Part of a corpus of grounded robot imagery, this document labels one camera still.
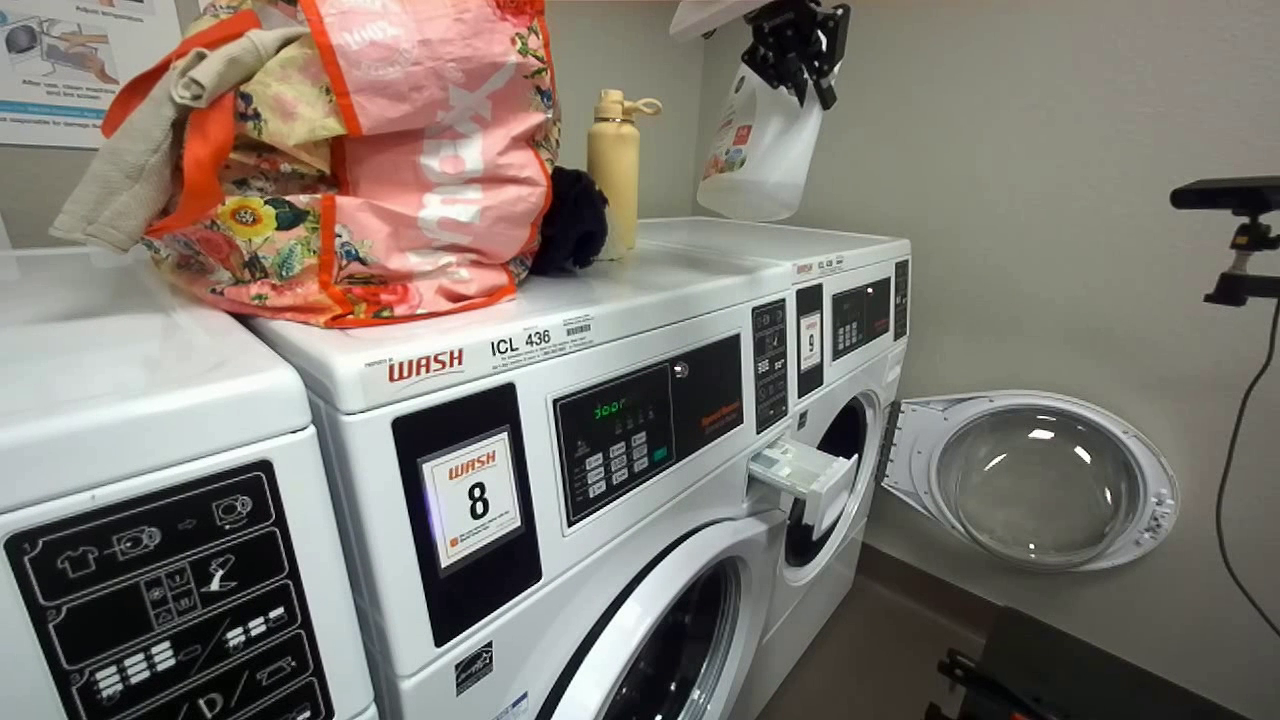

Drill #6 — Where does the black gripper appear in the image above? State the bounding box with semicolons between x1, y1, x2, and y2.
739;0;857;115

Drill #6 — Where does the white detergent bottle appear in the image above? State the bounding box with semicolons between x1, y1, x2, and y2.
694;57;834;229

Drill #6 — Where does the right white washing machine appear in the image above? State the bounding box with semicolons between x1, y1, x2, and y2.
638;213;921;720

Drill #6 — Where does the white washing machine number eight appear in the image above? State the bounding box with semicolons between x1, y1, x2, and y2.
247;239;808;720

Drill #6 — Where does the open round washer door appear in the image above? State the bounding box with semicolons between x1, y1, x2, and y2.
881;383;1184;578

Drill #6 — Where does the white washing machine number nine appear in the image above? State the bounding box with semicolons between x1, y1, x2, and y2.
0;239;383;720

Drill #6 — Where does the yellow water bottle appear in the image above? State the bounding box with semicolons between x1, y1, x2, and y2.
583;82;667;260

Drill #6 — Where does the black cycle button panel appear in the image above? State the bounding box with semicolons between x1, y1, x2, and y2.
3;460;336;720
893;257;916;343
748;295;791;435

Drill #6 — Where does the black digital control panel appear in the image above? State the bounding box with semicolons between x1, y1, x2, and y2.
827;271;896;362
548;333;748;526

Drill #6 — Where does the black narrow number display panel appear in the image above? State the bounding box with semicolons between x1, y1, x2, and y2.
791;279;827;399

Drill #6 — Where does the dark navy fabric item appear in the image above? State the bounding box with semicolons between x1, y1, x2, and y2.
529;162;617;279

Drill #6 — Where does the pink orange floral laundry bag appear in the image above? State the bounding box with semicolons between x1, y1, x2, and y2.
102;0;565;333

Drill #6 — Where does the black number eight display panel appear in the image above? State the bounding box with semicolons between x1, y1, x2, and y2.
390;380;548;646

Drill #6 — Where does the closed round washer door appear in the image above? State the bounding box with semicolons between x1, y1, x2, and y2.
536;512;781;720

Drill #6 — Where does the beige cloth garment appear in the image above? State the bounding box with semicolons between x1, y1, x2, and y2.
49;15;354;257

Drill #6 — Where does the black base platform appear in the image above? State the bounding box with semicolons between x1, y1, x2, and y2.
923;602;1251;720

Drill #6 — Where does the black stereo camera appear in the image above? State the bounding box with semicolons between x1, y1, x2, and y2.
1168;171;1280;219

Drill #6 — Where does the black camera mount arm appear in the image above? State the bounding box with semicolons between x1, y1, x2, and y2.
1204;213;1280;310

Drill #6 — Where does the black camera cable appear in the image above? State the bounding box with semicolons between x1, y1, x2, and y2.
1207;295;1280;643

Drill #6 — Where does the white illustrated wall poster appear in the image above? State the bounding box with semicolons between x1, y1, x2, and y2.
0;0;186;151

